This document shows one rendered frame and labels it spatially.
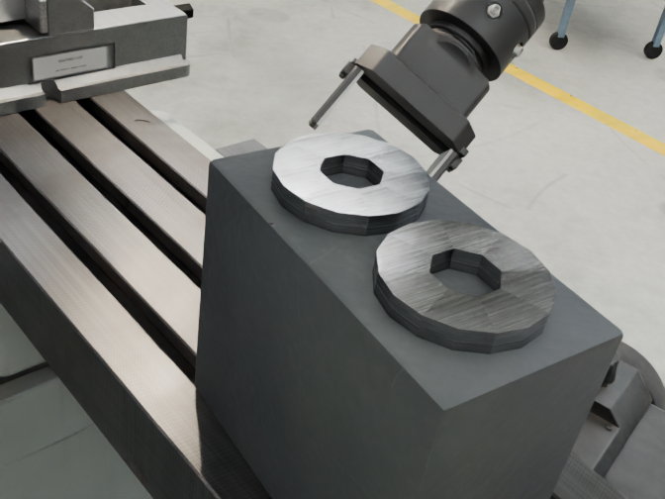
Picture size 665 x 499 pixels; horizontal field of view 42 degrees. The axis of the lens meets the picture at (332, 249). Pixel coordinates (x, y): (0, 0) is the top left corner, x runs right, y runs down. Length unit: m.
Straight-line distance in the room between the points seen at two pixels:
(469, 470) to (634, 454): 0.81
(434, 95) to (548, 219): 2.05
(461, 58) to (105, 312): 0.36
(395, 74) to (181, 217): 0.23
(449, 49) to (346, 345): 0.39
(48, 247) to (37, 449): 0.32
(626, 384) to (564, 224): 1.55
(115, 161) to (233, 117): 2.13
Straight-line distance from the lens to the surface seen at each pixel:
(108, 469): 1.12
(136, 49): 1.00
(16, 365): 0.88
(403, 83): 0.73
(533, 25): 0.79
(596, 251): 2.69
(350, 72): 0.74
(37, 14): 0.94
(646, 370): 1.34
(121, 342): 0.66
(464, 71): 0.75
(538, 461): 0.48
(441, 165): 0.74
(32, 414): 0.97
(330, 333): 0.43
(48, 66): 0.96
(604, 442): 1.20
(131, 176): 0.84
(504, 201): 2.79
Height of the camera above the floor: 1.39
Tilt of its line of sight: 36 degrees down
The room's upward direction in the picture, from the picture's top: 10 degrees clockwise
